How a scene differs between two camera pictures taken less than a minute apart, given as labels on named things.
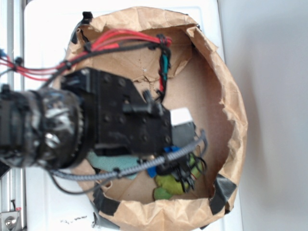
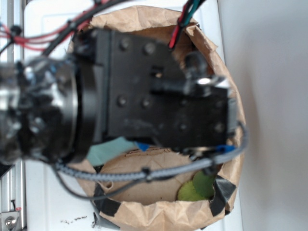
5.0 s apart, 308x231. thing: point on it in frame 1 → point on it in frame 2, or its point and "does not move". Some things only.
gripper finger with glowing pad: [183, 134] → [232, 114]
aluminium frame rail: [13, 183] does not move
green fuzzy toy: [167, 186] → [201, 187]
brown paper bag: [197, 181] does not move
